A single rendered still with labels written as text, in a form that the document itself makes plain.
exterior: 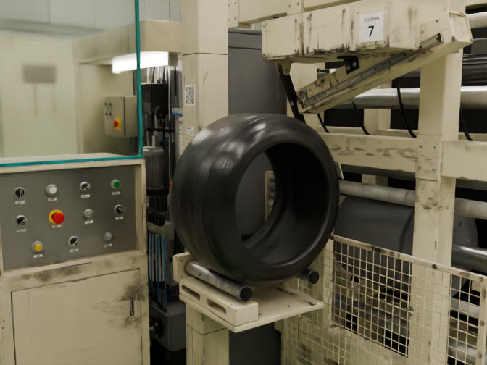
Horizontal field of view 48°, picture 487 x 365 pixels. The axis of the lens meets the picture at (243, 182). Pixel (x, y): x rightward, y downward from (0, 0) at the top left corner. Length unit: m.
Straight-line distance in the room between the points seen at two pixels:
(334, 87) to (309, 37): 0.21
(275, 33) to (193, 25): 0.29
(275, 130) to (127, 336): 1.06
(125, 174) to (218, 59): 0.57
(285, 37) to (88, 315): 1.25
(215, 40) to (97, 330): 1.16
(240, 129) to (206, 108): 0.35
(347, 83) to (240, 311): 0.84
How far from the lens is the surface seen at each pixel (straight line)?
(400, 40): 1.67
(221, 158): 1.57
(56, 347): 2.16
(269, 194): 2.28
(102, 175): 2.11
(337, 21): 1.78
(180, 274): 1.96
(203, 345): 2.13
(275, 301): 1.91
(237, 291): 1.70
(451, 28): 1.68
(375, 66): 1.83
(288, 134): 1.68
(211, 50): 1.97
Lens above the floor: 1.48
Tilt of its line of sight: 8 degrees down
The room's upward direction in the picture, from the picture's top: straight up
